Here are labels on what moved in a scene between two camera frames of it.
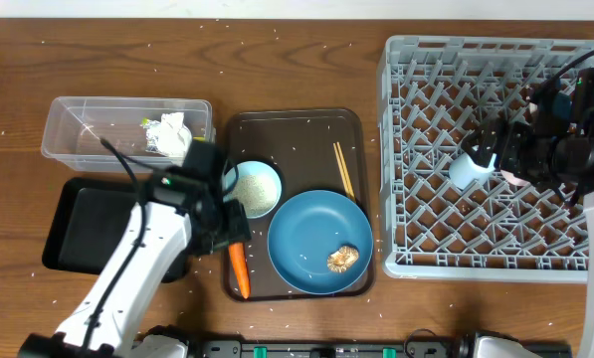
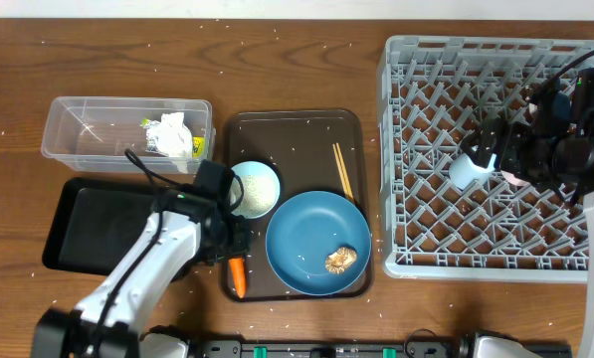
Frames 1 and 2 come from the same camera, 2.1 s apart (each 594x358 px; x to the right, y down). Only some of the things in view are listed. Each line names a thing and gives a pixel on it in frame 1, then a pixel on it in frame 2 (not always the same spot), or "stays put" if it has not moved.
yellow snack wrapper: x=152 y=128 to x=198 y=143
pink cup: x=510 y=178 stays put
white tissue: x=174 y=139 stays put
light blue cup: x=463 y=171 stays put
